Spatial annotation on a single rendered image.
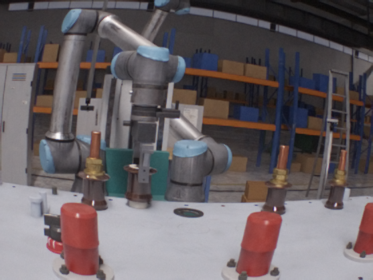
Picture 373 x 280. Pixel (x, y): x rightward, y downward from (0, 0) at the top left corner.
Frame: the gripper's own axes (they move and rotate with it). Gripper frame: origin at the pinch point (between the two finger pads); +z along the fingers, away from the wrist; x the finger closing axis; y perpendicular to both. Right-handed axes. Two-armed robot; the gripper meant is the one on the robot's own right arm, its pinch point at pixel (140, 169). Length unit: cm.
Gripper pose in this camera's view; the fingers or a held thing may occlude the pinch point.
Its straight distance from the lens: 117.7
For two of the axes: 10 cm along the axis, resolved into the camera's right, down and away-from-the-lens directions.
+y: -9.7, -0.7, -2.5
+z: -1.0, 9.9, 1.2
